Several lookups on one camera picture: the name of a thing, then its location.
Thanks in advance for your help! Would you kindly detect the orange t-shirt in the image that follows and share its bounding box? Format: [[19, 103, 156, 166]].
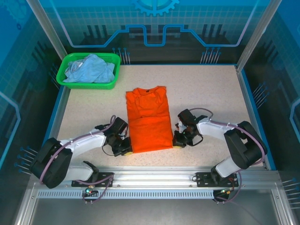
[[126, 86, 174, 154]]

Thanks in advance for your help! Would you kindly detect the green plastic basket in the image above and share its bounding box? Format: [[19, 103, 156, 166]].
[[56, 52, 121, 90]]

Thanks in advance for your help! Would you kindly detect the light blue t-shirt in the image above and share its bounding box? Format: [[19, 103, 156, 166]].
[[63, 53, 115, 84]]

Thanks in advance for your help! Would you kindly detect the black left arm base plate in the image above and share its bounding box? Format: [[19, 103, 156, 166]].
[[71, 172, 115, 188]]

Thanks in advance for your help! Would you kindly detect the aluminium frame rail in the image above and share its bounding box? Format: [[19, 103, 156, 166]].
[[30, 166, 281, 186]]

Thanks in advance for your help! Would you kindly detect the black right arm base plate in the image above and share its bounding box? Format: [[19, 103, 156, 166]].
[[195, 172, 239, 188]]

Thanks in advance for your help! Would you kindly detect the slotted aluminium cable duct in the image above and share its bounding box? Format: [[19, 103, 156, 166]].
[[36, 190, 225, 200]]

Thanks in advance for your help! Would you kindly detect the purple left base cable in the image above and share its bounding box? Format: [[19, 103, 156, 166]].
[[81, 174, 115, 204]]

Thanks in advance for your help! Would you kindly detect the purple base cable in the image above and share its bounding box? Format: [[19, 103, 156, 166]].
[[81, 174, 115, 204], [212, 173, 246, 204]]

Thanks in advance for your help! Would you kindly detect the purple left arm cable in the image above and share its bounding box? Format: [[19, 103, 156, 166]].
[[38, 114, 117, 186]]

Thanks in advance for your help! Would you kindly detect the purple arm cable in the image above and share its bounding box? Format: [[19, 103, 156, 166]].
[[38, 114, 117, 186], [188, 107, 267, 174]]

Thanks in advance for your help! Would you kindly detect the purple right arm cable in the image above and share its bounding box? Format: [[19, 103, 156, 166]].
[[188, 107, 267, 174]]

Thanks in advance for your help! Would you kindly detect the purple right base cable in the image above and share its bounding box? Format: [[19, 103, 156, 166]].
[[212, 173, 246, 204]]

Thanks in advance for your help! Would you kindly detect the aluminium frame post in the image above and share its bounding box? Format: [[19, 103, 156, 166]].
[[236, 0, 283, 68], [25, 0, 68, 60]]

